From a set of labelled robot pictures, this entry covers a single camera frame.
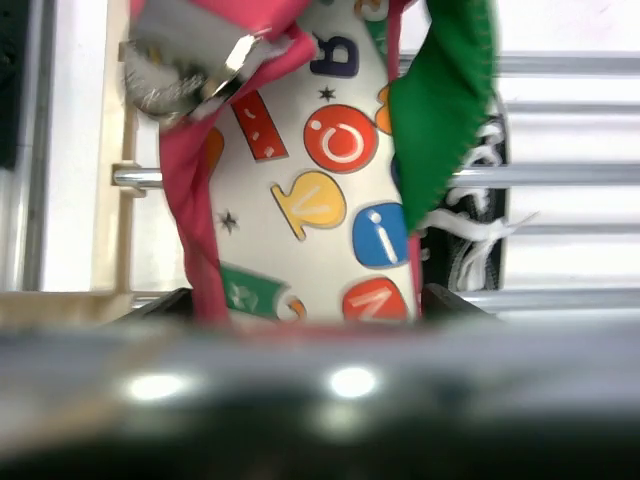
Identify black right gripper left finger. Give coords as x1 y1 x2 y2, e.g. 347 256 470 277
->
118 287 195 325

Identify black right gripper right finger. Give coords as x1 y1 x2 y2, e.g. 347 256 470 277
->
422 283 495 320

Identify black canvas sneaker white laces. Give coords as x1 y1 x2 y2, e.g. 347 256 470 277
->
420 96 525 293

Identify cream and chrome shoe shelf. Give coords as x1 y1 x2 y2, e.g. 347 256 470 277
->
0 0 640 480

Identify pink green flip-flop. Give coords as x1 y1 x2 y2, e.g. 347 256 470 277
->
124 1 498 327

